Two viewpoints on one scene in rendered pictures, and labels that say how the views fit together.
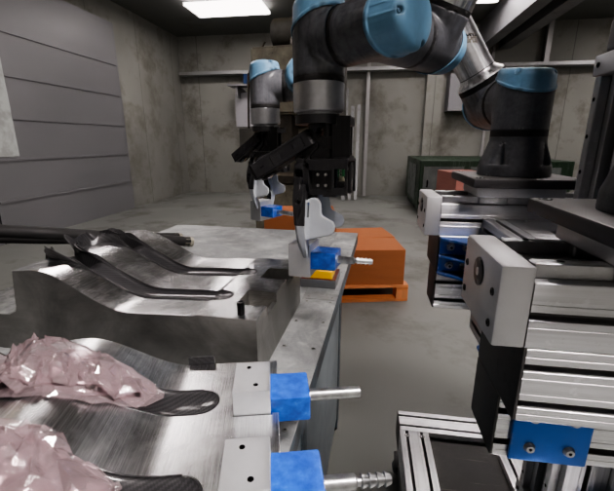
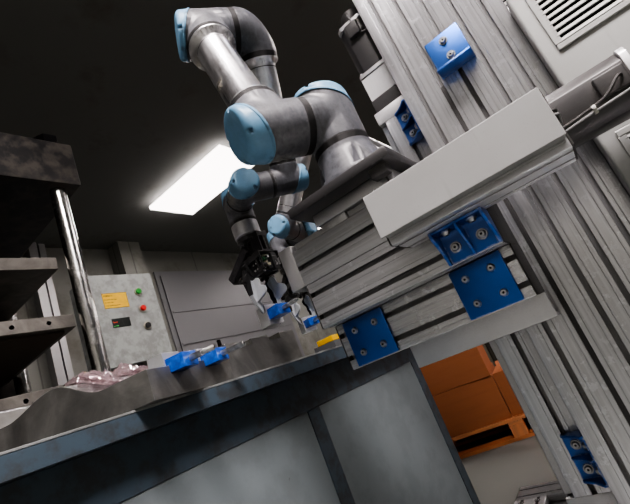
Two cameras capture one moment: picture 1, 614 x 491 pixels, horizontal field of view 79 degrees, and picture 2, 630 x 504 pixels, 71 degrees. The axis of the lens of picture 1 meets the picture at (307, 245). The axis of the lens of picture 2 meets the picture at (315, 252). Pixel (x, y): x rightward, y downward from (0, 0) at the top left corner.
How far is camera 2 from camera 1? 0.80 m
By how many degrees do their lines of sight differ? 37
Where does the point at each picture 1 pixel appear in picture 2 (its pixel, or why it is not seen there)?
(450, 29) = (283, 170)
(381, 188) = not seen: hidden behind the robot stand
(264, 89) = (276, 245)
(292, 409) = (209, 357)
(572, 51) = not seen: outside the picture
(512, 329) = (295, 279)
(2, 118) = (161, 333)
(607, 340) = (331, 261)
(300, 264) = (264, 319)
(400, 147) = not seen: hidden behind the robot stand
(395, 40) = (239, 192)
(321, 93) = (238, 227)
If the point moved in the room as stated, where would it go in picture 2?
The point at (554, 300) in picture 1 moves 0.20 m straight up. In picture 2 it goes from (302, 256) to (267, 170)
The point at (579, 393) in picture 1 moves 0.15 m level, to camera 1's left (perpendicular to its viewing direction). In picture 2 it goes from (338, 295) to (274, 327)
